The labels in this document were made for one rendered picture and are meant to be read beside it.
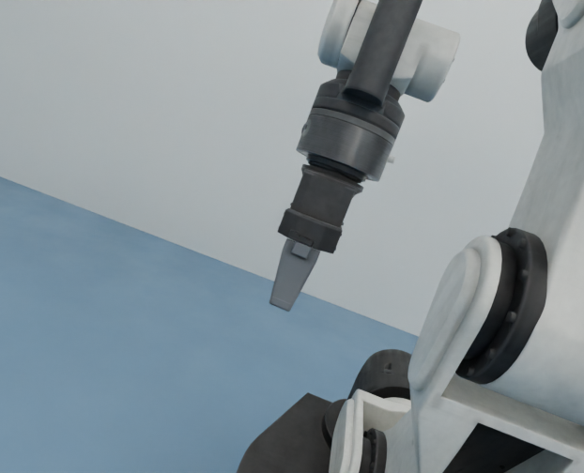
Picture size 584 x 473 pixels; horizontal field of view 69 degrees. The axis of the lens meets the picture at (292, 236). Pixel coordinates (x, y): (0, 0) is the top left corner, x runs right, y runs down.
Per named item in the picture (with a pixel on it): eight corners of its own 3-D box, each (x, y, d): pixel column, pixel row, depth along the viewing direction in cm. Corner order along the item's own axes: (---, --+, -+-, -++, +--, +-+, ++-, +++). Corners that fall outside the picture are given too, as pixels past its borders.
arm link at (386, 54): (311, 120, 47) (349, 18, 45) (404, 155, 46) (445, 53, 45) (305, 94, 35) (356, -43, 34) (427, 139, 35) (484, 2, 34)
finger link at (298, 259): (264, 299, 39) (287, 236, 38) (296, 312, 39) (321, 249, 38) (260, 303, 37) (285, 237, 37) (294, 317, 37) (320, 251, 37)
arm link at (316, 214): (275, 221, 50) (313, 122, 49) (353, 251, 49) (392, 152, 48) (254, 225, 37) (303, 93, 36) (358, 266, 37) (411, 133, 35)
